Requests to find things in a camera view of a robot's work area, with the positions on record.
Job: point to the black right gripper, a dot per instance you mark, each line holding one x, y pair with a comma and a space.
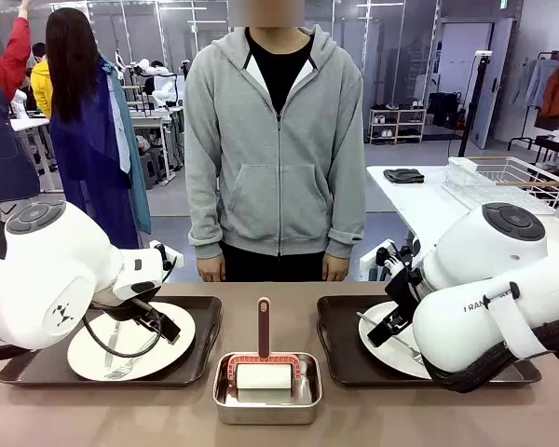
403, 298

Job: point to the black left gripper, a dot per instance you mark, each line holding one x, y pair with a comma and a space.
144, 291

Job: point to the white round plate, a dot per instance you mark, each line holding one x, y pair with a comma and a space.
181, 335
391, 358

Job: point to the silver fork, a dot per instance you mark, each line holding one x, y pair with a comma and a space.
121, 372
365, 319

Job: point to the dark brown serving tray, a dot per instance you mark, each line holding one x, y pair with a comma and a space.
200, 326
342, 344

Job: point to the silver table knife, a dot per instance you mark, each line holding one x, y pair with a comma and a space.
113, 342

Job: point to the red brown lint roller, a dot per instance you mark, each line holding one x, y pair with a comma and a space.
263, 326

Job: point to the person's left forearm grey sleeve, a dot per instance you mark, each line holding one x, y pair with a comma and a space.
347, 223

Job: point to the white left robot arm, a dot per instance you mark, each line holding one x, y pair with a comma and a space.
37, 279

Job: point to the person's right forearm grey sleeve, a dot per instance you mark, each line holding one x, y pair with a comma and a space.
205, 223

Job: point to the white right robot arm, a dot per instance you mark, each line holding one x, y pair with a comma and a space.
484, 274

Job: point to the person's right hand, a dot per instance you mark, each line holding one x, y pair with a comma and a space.
212, 269

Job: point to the person's left hand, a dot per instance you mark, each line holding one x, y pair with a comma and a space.
336, 267

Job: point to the rectangular steel container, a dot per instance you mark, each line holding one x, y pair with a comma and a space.
265, 412

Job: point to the white side table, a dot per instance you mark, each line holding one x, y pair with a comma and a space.
414, 205

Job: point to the folded black cloth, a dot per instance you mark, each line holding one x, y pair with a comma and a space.
404, 176

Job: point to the person in grey hoodie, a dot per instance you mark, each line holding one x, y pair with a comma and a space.
275, 177

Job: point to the white background desk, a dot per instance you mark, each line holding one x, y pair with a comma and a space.
154, 125

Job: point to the long-haired figure in blue robe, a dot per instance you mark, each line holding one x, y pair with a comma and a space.
88, 139

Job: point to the white shoe rack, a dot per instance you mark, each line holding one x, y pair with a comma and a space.
396, 125

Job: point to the black bags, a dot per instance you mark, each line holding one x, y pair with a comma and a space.
444, 109

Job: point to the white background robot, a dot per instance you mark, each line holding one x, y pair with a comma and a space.
160, 84

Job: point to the black tripod with white device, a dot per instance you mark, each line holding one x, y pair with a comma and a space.
475, 102

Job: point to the figure in red with denim apron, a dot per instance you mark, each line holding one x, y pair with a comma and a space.
2, 139

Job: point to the person in yellow hoodie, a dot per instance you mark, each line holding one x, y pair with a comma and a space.
42, 88

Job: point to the black clothes rack with garments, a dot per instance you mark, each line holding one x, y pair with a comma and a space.
549, 88

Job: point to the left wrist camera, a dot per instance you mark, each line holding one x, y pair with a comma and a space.
165, 253

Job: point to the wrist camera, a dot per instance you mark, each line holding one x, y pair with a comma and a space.
165, 253
391, 258

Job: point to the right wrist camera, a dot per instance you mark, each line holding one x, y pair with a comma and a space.
391, 258

